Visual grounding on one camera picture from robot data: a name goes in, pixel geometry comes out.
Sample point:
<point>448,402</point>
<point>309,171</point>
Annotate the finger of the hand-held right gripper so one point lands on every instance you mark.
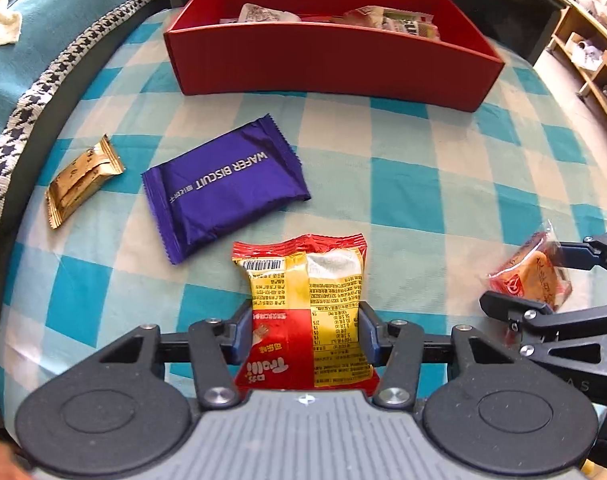
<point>578,255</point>
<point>508,306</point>

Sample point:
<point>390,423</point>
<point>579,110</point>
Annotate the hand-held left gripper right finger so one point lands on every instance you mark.
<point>368,332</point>

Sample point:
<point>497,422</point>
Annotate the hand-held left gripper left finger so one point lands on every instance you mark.
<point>242,332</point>

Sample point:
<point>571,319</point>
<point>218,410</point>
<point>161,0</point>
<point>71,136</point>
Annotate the orange snack packet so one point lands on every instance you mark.
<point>528,270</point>

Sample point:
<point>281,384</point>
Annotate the red yellow snack packet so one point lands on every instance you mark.
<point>308,300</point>

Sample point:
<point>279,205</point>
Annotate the red cardboard box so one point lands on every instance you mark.
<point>308,65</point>

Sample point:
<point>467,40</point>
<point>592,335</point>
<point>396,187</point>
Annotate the white printed snack packet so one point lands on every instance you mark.
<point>263,12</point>

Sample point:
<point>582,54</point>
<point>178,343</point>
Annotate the blue white checkered cloth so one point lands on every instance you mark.
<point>433,185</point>

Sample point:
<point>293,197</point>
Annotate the purple wafer packet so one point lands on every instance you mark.
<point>228,185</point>

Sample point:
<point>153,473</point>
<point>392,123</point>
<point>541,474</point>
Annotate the wooden shelf unit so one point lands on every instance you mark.
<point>593,35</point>

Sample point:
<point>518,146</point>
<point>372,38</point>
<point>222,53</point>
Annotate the gold snack packet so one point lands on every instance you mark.
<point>80,180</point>

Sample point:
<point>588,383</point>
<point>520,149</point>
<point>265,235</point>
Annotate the beige printed snack packet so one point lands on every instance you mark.
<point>393,20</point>

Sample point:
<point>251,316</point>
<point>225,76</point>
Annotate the teal houndstooth-trim blanket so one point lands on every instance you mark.
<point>48,20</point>

